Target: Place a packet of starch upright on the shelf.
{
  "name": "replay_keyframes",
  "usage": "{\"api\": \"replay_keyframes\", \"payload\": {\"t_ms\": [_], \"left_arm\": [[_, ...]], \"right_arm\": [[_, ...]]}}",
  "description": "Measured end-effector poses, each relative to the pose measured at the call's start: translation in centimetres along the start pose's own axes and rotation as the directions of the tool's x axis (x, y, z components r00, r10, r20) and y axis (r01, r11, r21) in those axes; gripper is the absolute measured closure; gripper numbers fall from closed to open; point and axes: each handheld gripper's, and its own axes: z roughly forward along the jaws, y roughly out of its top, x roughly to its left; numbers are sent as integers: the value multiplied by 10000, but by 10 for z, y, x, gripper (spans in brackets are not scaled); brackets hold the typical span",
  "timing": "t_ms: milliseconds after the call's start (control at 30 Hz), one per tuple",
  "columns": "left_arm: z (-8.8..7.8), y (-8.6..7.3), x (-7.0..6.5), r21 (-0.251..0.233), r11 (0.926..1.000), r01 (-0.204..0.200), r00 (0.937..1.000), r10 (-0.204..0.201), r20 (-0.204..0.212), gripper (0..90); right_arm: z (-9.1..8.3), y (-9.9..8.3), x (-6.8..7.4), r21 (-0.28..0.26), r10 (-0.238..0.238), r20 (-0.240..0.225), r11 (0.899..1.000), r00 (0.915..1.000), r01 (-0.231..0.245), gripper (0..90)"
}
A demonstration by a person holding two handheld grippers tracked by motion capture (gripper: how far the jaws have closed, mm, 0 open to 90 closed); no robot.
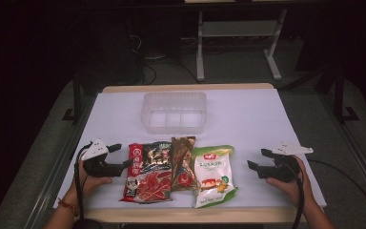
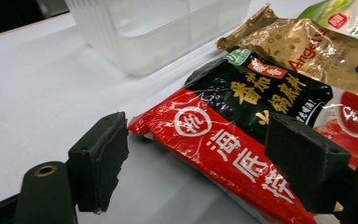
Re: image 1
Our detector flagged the clear plastic container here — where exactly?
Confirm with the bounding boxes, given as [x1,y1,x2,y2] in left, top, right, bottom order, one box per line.
[140,91,208,135]

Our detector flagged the person's left hand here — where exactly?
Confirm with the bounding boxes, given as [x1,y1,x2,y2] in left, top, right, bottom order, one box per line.
[75,159,113,200]

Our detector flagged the brown gold snack packet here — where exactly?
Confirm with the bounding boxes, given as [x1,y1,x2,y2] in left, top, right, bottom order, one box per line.
[170,135,201,193]

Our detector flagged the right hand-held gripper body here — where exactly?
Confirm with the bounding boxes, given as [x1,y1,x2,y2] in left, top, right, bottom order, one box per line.
[256,141,315,183]

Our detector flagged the hand-held gripper cable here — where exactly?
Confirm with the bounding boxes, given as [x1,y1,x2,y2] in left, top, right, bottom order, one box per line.
[73,141,93,223]
[279,160,305,229]

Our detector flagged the white and green snack packet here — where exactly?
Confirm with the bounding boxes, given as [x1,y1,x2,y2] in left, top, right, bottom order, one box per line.
[191,144,239,209]

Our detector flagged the white metal stand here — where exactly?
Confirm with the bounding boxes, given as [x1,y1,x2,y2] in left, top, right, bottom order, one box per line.
[195,9,289,82]

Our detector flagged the black floor cable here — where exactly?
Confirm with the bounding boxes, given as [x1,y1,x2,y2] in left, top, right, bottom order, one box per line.
[307,157,366,229]

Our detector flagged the black metal stand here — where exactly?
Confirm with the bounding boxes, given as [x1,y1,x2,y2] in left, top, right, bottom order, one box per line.
[61,74,84,123]
[332,63,360,125]

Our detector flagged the left hand-held gripper cable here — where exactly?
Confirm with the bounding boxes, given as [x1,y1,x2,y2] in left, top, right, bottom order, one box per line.
[73,141,93,223]

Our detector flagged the right hand-held gripper cable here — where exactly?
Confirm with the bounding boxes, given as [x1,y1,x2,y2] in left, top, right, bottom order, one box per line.
[279,160,305,229]

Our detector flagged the black cable bundle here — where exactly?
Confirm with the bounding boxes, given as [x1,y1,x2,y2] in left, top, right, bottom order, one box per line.
[129,33,201,86]

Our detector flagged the red string bracelet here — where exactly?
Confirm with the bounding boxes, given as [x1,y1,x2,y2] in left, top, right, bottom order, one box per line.
[57,198,78,215]

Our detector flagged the red and black snack packet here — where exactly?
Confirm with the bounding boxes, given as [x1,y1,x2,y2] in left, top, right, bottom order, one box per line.
[119,141,174,204]

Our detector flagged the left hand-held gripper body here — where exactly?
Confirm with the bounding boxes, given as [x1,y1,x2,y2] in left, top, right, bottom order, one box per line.
[80,138,124,178]

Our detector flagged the white table mat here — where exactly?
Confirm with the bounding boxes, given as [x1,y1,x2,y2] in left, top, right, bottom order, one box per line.
[52,88,328,210]

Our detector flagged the person's right hand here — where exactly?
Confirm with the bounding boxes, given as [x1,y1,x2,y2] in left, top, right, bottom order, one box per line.
[265,155,313,206]

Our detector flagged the metal frame rail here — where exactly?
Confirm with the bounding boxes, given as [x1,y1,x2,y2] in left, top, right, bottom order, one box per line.
[23,94,96,229]
[317,94,366,208]

